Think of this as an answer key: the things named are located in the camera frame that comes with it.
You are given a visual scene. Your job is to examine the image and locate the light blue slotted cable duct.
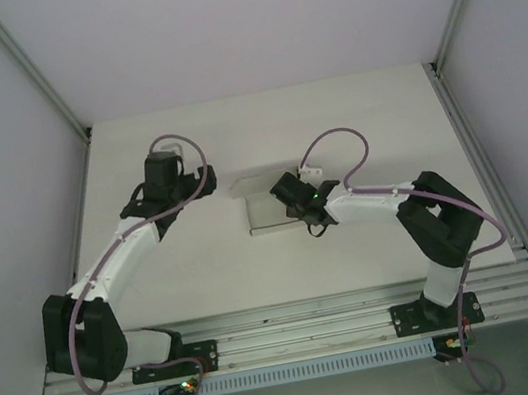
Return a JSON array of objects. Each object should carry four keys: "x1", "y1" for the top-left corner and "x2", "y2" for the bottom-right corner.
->
[{"x1": 86, "y1": 337, "x2": 437, "y2": 395}]

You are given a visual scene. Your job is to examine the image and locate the clear plastic box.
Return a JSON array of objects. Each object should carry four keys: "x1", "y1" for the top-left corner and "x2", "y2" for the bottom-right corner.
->
[{"x1": 225, "y1": 157, "x2": 331, "y2": 241}]

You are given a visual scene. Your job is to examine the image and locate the aluminium mounting rail frame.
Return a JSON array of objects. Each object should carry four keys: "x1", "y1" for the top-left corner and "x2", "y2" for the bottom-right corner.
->
[{"x1": 31, "y1": 242, "x2": 528, "y2": 395}]

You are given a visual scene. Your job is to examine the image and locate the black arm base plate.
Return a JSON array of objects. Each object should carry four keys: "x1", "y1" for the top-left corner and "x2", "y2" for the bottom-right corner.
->
[
  {"x1": 388, "y1": 291, "x2": 484, "y2": 339},
  {"x1": 127, "y1": 337, "x2": 222, "y2": 386}
]

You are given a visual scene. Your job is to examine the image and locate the thin black cable loop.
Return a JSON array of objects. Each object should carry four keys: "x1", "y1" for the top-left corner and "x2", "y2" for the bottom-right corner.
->
[{"x1": 305, "y1": 220, "x2": 329, "y2": 241}]

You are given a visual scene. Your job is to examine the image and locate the wide aluminium side rail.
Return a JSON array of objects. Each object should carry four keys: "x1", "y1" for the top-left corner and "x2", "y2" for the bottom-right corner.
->
[{"x1": 425, "y1": 48, "x2": 528, "y2": 288}]

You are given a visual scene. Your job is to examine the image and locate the thin aluminium side rail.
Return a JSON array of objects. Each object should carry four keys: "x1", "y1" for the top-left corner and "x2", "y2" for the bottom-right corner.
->
[{"x1": 49, "y1": 129, "x2": 117, "y2": 284}]

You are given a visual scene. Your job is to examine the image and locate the small circuit board with wires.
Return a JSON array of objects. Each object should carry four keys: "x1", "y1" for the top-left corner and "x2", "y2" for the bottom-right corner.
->
[
  {"x1": 431, "y1": 329, "x2": 480, "y2": 367},
  {"x1": 152, "y1": 353, "x2": 215, "y2": 395}
]

